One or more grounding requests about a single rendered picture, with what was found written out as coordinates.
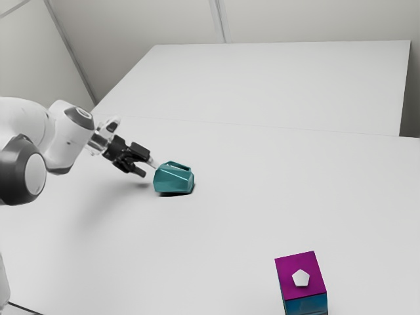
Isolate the teal faceted mug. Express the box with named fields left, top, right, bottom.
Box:
left=153, top=160, right=196, bottom=196

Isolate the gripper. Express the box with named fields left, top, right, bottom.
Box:
left=104, top=134, right=159, bottom=179

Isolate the magenta and teal box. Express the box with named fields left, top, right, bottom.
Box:
left=274, top=250, right=328, bottom=315

